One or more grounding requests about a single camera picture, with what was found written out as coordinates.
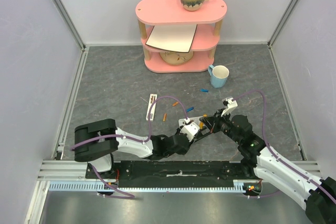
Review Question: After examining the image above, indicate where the white board black edge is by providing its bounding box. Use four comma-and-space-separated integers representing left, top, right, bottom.
145, 24, 197, 52

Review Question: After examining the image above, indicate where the purple cable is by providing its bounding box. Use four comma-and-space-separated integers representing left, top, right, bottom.
232, 89, 336, 205
71, 95, 190, 199

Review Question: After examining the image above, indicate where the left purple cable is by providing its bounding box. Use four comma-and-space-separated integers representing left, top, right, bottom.
71, 95, 190, 199

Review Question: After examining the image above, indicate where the black remote control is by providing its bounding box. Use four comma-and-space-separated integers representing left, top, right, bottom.
193, 128, 213, 143

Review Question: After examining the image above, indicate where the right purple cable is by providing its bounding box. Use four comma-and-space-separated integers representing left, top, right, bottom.
232, 89, 336, 205

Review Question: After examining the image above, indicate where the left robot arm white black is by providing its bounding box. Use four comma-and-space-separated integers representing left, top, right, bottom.
71, 119, 200, 178

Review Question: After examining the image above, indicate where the blue slotted cable duct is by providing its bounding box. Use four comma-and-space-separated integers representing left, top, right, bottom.
48, 181, 257, 193

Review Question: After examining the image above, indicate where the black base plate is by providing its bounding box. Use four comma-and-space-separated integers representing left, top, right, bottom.
100, 161, 259, 187

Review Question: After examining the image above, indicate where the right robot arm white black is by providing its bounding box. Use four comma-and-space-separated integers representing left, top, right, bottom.
200, 115, 335, 223

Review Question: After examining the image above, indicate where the beige floral bowl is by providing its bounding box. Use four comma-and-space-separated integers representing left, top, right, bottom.
159, 51, 194, 66

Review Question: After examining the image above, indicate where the light blue mug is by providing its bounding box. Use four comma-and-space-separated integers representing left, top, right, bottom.
208, 65, 229, 89

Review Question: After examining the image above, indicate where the pink three tier shelf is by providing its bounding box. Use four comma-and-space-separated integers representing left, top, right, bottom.
135, 0, 227, 73

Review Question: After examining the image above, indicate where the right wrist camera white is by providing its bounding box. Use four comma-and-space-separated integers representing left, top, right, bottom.
221, 97, 238, 117

